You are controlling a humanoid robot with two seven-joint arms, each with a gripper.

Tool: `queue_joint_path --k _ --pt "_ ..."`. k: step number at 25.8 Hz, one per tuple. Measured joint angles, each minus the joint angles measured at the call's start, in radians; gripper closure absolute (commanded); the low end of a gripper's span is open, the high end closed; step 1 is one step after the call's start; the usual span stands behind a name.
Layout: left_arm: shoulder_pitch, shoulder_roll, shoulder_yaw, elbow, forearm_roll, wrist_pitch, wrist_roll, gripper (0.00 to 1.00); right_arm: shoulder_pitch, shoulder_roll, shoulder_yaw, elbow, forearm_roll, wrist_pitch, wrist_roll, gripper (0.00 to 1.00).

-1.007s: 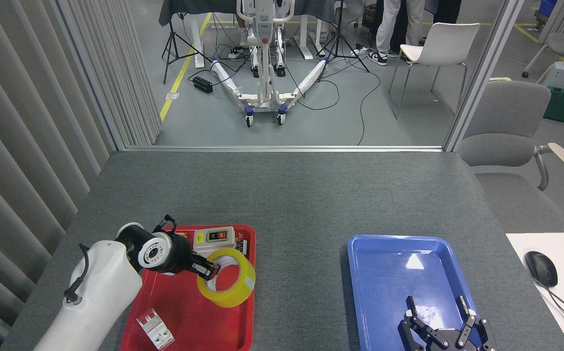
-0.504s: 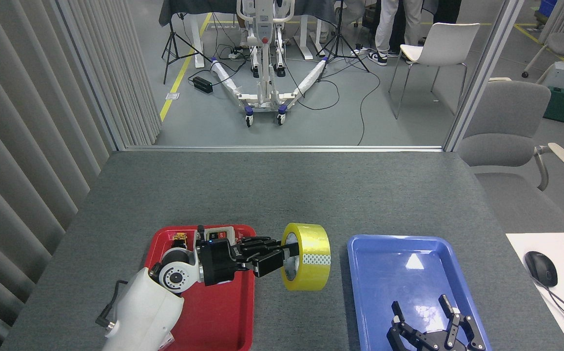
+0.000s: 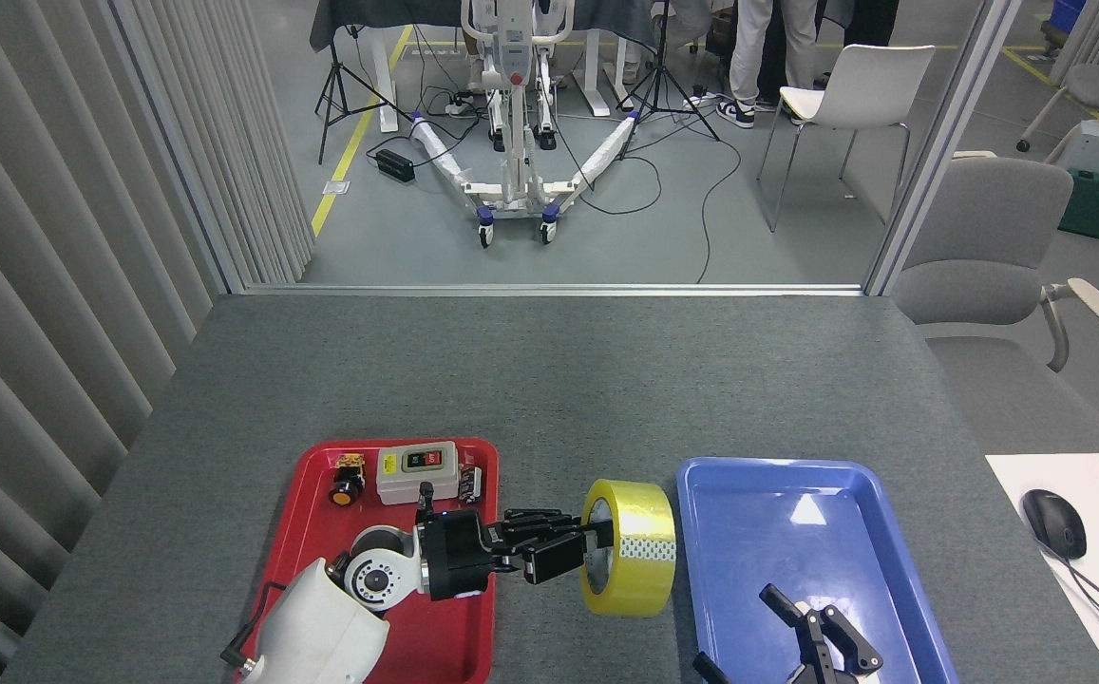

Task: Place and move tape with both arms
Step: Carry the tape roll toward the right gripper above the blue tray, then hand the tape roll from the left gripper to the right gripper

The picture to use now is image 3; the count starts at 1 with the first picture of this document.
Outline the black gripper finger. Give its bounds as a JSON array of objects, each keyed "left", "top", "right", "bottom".
[{"left": 760, "top": 584, "right": 883, "bottom": 681}]

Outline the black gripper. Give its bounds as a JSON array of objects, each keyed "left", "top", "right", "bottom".
[{"left": 419, "top": 508, "right": 732, "bottom": 684}]

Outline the yellow tape roll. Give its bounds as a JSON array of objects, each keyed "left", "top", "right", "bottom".
[{"left": 579, "top": 479, "right": 678, "bottom": 617}]

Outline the blue plastic tray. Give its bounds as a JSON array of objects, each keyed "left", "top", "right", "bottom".
[{"left": 677, "top": 457, "right": 958, "bottom": 684}]

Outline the black computer mouse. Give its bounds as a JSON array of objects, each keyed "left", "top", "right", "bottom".
[{"left": 1022, "top": 489, "right": 1088, "bottom": 560}]

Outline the yellow black push button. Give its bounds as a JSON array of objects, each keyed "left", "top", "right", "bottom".
[{"left": 329, "top": 454, "right": 367, "bottom": 507}]

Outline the red plastic tray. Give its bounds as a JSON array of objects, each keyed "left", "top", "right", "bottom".
[{"left": 234, "top": 437, "right": 501, "bottom": 684}]

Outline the grey office chair with armrest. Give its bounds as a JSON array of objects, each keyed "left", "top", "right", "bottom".
[{"left": 891, "top": 157, "right": 1099, "bottom": 455}]

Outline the white stand on wheels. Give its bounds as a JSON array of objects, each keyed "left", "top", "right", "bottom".
[{"left": 407, "top": 0, "right": 640, "bottom": 250}]

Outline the black tripod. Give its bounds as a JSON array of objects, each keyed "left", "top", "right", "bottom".
[
  {"left": 617, "top": 0, "right": 721, "bottom": 143},
  {"left": 314, "top": 0, "right": 412, "bottom": 164}
]

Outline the white plastic chair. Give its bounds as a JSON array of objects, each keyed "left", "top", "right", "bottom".
[{"left": 756, "top": 45, "right": 937, "bottom": 234}]

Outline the person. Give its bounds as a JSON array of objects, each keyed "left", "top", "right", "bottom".
[
  {"left": 715, "top": 0, "right": 821, "bottom": 129},
  {"left": 772, "top": 0, "right": 900, "bottom": 96}
]

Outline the grey two-button switch box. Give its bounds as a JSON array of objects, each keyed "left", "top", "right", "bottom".
[{"left": 376, "top": 441, "right": 461, "bottom": 505}]

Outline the grey mouse cable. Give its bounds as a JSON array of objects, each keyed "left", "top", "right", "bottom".
[{"left": 1038, "top": 541, "right": 1099, "bottom": 666}]

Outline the black floor cable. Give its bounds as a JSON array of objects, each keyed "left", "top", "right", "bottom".
[{"left": 696, "top": 114, "right": 743, "bottom": 284}]

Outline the silver frame post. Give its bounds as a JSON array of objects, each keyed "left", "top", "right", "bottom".
[{"left": 864, "top": 0, "right": 1025, "bottom": 295}]

